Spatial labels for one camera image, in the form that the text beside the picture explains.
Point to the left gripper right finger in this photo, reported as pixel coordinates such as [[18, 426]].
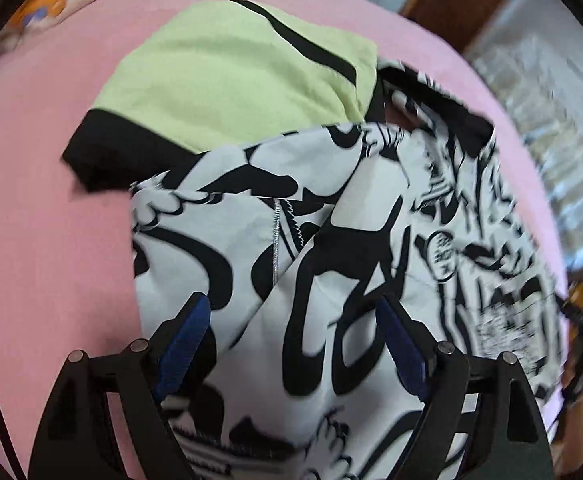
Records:
[[507, 439]]

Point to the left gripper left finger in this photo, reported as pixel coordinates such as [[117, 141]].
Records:
[[76, 437]]

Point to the white black graffiti print jacket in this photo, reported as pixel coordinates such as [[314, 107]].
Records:
[[292, 239]]

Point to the person right hand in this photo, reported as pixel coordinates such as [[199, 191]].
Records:
[[571, 391]]

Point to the pink bed sheet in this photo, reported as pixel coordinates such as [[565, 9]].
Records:
[[65, 256]]

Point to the lace covered furniture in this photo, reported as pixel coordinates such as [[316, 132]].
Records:
[[530, 55]]

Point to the green black folded garment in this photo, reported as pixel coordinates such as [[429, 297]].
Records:
[[220, 72]]

